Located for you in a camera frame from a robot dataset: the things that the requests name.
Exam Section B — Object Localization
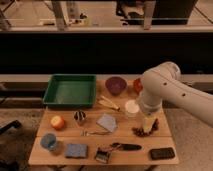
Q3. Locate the silver fork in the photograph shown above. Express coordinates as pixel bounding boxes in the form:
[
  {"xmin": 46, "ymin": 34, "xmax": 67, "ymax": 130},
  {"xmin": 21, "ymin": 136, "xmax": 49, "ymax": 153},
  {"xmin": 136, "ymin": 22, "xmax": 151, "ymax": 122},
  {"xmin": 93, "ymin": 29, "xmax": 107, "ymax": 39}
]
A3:
[{"xmin": 82, "ymin": 130, "xmax": 111, "ymax": 136}]

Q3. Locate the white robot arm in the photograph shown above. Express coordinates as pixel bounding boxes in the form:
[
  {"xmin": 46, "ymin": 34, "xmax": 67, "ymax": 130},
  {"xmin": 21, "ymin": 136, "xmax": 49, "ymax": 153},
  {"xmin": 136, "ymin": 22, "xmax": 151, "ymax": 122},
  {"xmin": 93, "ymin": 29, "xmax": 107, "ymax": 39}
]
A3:
[{"xmin": 138, "ymin": 62, "xmax": 213, "ymax": 127}]

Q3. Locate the green plastic tray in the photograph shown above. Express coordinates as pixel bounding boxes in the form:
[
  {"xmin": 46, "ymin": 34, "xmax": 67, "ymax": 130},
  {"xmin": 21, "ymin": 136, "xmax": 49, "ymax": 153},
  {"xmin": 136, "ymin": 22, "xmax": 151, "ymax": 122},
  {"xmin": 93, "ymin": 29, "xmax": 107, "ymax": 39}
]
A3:
[{"xmin": 43, "ymin": 74, "xmax": 96, "ymax": 108}]

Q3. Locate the bunch of dark grapes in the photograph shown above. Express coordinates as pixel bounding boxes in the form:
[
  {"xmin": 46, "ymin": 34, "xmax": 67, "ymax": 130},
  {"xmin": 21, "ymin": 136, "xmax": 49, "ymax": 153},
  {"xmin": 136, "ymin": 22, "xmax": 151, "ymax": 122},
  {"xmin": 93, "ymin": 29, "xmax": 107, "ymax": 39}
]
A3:
[{"xmin": 132, "ymin": 120, "xmax": 159, "ymax": 137}]

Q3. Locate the black phone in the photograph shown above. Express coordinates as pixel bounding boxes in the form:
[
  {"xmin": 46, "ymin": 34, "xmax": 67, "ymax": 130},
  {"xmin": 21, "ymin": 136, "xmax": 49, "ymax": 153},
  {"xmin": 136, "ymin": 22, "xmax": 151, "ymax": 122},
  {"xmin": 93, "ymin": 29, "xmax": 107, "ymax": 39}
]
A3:
[{"xmin": 149, "ymin": 147, "xmax": 175, "ymax": 160}]

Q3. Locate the red bowl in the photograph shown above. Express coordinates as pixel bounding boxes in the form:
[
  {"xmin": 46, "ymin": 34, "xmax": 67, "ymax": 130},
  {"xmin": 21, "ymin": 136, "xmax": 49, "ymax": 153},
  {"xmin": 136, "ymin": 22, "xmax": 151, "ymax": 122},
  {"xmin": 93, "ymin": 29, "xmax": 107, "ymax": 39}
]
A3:
[{"xmin": 133, "ymin": 78, "xmax": 143, "ymax": 94}]

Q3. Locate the small wooden table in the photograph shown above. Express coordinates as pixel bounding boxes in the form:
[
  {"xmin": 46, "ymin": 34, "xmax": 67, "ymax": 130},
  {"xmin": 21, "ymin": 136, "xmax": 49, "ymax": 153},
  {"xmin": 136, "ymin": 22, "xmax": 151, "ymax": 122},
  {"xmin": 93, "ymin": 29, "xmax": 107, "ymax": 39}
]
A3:
[{"xmin": 28, "ymin": 79, "xmax": 180, "ymax": 167}]

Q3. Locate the light blue cloth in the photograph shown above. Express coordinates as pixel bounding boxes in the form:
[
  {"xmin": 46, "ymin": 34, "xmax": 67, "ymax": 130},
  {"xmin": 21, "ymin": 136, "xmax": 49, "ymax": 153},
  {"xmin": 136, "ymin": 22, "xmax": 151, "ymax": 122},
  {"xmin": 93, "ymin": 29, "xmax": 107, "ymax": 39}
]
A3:
[{"xmin": 97, "ymin": 114, "xmax": 117, "ymax": 133}]

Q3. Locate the purple bowl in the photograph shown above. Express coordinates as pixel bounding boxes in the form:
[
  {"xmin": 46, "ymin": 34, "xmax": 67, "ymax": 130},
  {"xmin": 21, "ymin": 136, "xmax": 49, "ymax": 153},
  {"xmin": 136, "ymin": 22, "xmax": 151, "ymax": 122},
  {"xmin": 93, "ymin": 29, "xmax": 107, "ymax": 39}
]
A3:
[{"xmin": 105, "ymin": 77, "xmax": 127, "ymax": 96}]

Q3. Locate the small metal cup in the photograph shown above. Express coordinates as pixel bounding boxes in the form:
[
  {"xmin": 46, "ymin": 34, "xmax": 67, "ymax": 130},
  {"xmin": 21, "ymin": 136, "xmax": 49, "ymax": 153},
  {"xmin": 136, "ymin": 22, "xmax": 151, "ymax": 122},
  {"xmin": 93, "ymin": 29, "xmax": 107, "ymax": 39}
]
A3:
[{"xmin": 74, "ymin": 110, "xmax": 86, "ymax": 126}]

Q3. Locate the blue sponge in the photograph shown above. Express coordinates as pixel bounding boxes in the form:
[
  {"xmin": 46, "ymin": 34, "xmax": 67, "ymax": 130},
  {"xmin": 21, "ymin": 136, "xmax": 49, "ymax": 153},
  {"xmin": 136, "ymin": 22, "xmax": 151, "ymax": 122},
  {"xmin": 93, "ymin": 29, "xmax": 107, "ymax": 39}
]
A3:
[{"xmin": 65, "ymin": 144, "xmax": 88, "ymax": 158}]

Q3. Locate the orange apple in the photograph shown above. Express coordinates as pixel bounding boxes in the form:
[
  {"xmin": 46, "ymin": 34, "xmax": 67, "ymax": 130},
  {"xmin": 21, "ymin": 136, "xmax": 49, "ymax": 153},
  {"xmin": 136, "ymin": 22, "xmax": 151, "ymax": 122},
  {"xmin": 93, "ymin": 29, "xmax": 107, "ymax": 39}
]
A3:
[{"xmin": 50, "ymin": 115, "xmax": 65, "ymax": 130}]

